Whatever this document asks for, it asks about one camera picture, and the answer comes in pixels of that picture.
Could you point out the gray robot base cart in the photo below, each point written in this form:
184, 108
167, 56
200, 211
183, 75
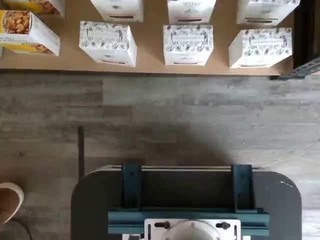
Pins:
92, 200

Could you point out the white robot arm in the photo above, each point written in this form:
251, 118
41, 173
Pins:
191, 231

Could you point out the brown shelf board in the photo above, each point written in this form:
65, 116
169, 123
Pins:
150, 50

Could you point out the white floral print box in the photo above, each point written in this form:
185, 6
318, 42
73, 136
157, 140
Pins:
191, 10
262, 47
187, 45
107, 42
117, 8
265, 11

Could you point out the yellow snack box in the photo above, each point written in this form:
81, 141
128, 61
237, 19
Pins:
22, 30
47, 6

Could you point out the teal metal crossbeam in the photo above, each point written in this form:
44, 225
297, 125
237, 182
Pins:
125, 221

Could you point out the white mounting plate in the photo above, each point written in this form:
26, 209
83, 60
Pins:
155, 232

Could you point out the tan curved object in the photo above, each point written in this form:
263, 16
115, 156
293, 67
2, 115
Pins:
15, 197

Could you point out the teal metal bracket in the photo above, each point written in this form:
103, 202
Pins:
131, 187
242, 187

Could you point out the black metal shelf frame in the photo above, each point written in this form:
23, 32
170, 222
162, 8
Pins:
306, 37

